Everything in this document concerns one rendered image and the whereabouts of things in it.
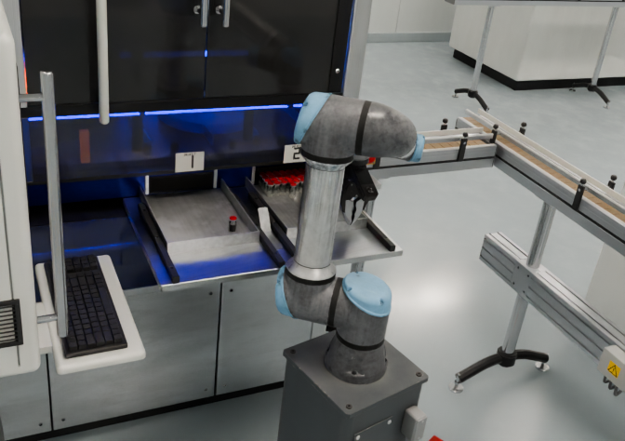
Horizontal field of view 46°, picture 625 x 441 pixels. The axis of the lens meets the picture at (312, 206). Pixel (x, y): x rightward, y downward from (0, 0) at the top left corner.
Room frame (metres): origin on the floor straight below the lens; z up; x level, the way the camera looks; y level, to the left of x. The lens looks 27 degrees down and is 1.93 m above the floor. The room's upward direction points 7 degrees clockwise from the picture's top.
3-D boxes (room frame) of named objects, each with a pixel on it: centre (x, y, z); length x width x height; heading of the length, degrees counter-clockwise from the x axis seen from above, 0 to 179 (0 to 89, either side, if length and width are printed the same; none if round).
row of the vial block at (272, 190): (2.09, 0.07, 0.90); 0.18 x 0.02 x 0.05; 118
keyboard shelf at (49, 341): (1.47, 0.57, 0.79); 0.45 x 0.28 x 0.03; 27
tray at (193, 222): (1.86, 0.33, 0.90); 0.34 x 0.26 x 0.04; 27
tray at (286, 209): (2.01, 0.03, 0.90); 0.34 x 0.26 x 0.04; 28
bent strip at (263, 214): (1.80, 0.11, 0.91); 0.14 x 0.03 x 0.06; 28
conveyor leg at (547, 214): (2.40, -0.85, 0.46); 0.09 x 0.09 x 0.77; 27
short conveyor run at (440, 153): (2.49, -0.33, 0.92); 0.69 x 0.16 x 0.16; 117
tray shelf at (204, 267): (1.87, 0.15, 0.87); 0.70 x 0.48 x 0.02; 117
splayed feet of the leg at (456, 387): (2.40, -0.85, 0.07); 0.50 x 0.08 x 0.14; 117
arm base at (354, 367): (1.41, -0.15, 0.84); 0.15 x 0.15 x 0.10
